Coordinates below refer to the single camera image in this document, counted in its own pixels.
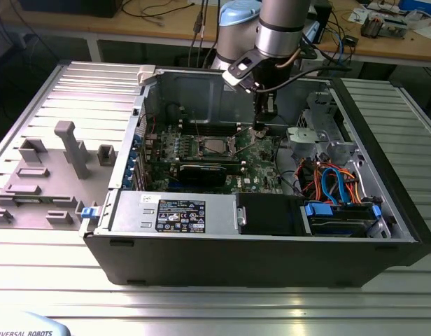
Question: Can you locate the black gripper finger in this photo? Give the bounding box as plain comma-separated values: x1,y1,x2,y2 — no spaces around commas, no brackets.
253,91,278,138

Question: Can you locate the black RAM slot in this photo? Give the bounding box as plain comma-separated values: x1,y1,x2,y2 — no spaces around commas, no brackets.
182,119,239,127
157,153,245,165
183,125,241,134

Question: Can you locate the black CPU socket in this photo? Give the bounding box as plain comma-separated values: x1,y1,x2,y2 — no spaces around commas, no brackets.
197,132,239,159

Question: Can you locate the blue expansion slot retainer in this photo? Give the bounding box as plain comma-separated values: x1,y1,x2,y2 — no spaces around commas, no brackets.
123,134,141,192

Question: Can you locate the silver metal drive cage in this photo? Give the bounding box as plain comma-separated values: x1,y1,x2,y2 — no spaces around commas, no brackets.
285,91,360,165

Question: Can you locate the green motherboard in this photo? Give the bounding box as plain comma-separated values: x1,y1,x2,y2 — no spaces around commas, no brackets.
141,120,285,195

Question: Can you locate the black graphics card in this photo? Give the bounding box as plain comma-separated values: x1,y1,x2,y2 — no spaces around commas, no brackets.
178,163,227,187

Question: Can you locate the black drive bay box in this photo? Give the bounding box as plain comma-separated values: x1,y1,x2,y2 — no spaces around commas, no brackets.
236,192,304,236

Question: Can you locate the finned heat sink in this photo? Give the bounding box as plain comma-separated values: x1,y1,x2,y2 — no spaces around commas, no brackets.
360,15,384,39

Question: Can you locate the hard disk in blue carrier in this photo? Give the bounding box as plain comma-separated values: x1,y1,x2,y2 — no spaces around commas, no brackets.
304,202,383,239

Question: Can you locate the black open PC case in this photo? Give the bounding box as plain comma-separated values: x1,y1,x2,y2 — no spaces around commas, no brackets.
83,66,431,288

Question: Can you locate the silver power supply unit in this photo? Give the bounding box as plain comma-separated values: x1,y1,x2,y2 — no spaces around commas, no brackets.
110,190,239,235

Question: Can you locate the wooden desk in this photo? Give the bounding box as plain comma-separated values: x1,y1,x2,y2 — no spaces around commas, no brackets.
12,0,431,67

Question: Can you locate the black monitor base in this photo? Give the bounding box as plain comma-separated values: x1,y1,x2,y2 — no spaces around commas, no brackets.
17,0,118,18

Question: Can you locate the grey parts rack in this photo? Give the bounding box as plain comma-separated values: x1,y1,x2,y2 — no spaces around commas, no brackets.
0,120,119,230

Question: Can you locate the green RAM stick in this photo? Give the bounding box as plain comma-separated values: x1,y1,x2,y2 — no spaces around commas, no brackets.
13,197,55,204

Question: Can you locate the black camera cable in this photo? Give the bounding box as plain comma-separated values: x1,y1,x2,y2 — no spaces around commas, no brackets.
257,65,353,94

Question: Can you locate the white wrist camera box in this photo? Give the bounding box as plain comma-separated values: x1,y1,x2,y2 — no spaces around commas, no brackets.
221,48,264,95

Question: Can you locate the black looped cable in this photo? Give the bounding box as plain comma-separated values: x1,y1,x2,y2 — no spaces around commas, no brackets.
274,136,297,195

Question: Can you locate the blue hanging cable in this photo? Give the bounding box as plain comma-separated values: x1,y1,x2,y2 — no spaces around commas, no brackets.
335,20,346,67

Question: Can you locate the blue flat wire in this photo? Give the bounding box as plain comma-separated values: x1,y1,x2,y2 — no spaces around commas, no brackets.
320,167,353,206

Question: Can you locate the orange wire bundle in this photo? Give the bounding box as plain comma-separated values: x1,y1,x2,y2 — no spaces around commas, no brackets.
340,169,362,204

